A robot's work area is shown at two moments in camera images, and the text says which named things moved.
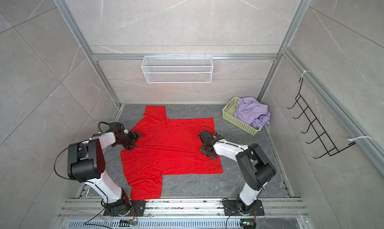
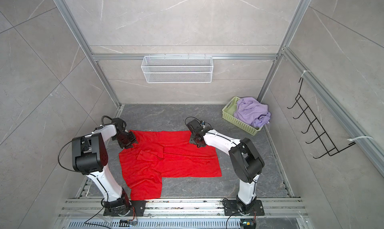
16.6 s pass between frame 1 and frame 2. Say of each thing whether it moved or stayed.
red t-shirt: moved
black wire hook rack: stayed
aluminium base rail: stayed
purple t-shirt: stayed
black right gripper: moved
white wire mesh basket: stayed
